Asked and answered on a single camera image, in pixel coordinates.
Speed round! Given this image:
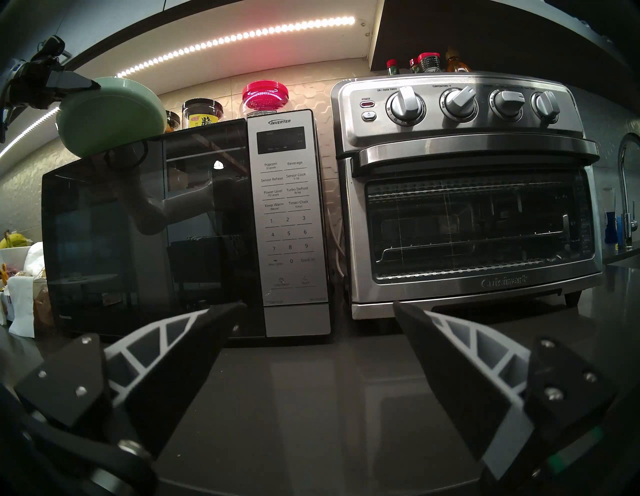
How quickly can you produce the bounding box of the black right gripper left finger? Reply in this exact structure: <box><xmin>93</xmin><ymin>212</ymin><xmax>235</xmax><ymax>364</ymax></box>
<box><xmin>14</xmin><ymin>301</ymin><xmax>249</xmax><ymax>460</ymax></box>

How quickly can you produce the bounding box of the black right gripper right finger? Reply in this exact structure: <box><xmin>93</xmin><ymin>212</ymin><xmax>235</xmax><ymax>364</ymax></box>
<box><xmin>392</xmin><ymin>301</ymin><xmax>617</xmax><ymax>482</ymax></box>

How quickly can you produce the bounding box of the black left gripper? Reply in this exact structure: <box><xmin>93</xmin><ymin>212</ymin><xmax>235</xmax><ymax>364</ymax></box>
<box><xmin>0</xmin><ymin>54</ymin><xmax>102</xmax><ymax>112</ymax></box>

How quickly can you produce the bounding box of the light green plate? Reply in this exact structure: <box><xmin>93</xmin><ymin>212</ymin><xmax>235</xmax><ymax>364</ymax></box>
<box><xmin>56</xmin><ymin>76</ymin><xmax>169</xmax><ymax>159</ymax></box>

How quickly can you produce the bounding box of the black microwave oven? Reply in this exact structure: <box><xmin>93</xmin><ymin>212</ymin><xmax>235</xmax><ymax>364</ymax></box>
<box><xmin>41</xmin><ymin>109</ymin><xmax>333</xmax><ymax>340</ymax></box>

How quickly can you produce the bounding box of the snack jar yellow label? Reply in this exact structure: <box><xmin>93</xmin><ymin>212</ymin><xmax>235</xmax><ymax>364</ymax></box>
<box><xmin>181</xmin><ymin>98</ymin><xmax>225</xmax><ymax>130</ymax></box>

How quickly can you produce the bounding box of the stainless steel toaster oven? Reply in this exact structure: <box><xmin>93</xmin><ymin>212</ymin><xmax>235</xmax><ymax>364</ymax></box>
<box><xmin>330</xmin><ymin>72</ymin><xmax>604</xmax><ymax>320</ymax></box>

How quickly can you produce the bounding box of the large white draped napkin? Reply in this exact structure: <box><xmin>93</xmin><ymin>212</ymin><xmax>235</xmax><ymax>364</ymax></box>
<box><xmin>7</xmin><ymin>275</ymin><xmax>37</xmax><ymax>339</ymax></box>

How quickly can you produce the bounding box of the white paper bag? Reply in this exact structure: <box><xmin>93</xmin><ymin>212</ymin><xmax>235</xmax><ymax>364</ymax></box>
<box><xmin>24</xmin><ymin>241</ymin><xmax>47</xmax><ymax>278</ymax></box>

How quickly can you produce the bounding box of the LED light strip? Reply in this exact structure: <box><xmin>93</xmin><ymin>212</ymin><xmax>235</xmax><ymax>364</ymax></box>
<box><xmin>0</xmin><ymin>16</ymin><xmax>357</xmax><ymax>160</ymax></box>

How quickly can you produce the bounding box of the clear jar red lid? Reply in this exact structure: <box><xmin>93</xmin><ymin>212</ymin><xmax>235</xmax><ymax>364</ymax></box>
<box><xmin>242</xmin><ymin>80</ymin><xmax>291</xmax><ymax>120</ymax></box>

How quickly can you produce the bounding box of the chrome kitchen faucet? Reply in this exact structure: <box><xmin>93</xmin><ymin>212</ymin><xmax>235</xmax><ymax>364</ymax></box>
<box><xmin>617</xmin><ymin>132</ymin><xmax>640</xmax><ymax>251</ymax></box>

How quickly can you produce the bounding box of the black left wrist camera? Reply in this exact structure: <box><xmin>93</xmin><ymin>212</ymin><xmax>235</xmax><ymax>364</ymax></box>
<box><xmin>27</xmin><ymin>35</ymin><xmax>67</xmax><ymax>65</ymax></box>

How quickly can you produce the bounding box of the white power cord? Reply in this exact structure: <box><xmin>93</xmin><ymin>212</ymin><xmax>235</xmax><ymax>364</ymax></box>
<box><xmin>327</xmin><ymin>209</ymin><xmax>347</xmax><ymax>280</ymax></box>

